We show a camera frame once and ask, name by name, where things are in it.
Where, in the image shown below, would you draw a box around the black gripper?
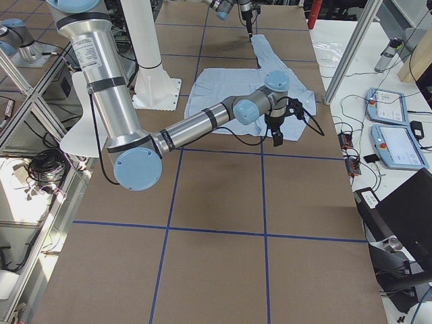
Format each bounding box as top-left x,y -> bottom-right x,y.
240,10 -> 252,38
265,114 -> 285,147

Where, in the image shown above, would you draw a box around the light blue button shirt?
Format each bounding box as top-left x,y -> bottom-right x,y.
184,33 -> 317,142

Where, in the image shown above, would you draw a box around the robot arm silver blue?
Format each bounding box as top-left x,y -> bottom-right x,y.
203,0 -> 256,38
49,1 -> 289,191

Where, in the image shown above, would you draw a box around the orange black electronics box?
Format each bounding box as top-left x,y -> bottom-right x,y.
337,132 -> 354,149

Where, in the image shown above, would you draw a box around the red cylinder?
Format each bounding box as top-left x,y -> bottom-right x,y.
307,0 -> 323,30

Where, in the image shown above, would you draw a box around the clear plastic bag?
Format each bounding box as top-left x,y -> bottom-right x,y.
313,42 -> 344,68

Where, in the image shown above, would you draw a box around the upper blue teach pendant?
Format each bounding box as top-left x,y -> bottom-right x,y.
366,88 -> 409,126

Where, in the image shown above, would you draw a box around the blue teach pendant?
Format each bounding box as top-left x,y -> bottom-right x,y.
366,88 -> 409,126
371,124 -> 429,170

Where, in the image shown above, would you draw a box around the lower blue teach pendant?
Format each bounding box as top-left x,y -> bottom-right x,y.
371,124 -> 429,170

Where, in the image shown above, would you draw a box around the black power adapter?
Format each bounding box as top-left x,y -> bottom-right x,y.
410,121 -> 425,140

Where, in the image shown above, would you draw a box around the clear water bottle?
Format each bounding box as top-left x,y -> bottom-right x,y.
374,38 -> 403,73

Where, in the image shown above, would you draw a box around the black monitor on stand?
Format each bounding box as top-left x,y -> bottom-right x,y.
354,168 -> 431,313

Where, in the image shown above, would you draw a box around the white chair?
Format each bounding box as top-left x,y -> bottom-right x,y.
60,72 -> 99,158

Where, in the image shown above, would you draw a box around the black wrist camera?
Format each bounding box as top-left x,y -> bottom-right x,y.
252,4 -> 261,15
288,99 -> 304,120

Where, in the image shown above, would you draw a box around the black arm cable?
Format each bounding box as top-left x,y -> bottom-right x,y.
90,96 -> 325,186

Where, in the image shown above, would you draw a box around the white pillar with base plate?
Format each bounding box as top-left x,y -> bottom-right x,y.
121,0 -> 182,111

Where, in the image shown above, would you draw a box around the aluminium frame post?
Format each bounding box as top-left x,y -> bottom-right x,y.
323,0 -> 383,105

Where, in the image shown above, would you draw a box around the coiled black cables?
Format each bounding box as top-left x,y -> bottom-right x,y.
26,150 -> 74,195

